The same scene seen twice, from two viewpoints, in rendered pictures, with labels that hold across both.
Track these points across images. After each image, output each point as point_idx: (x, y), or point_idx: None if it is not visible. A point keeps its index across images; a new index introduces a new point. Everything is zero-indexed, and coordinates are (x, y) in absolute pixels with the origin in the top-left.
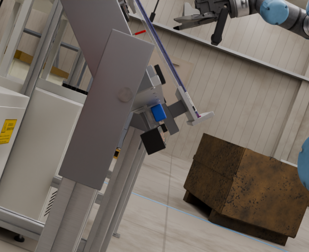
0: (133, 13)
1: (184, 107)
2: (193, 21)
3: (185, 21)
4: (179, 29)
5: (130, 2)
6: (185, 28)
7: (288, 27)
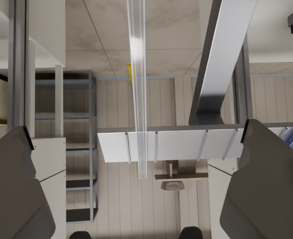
0: (102, 128)
1: None
2: (258, 175)
3: (279, 137)
4: (24, 133)
5: (216, 124)
6: (10, 149)
7: None
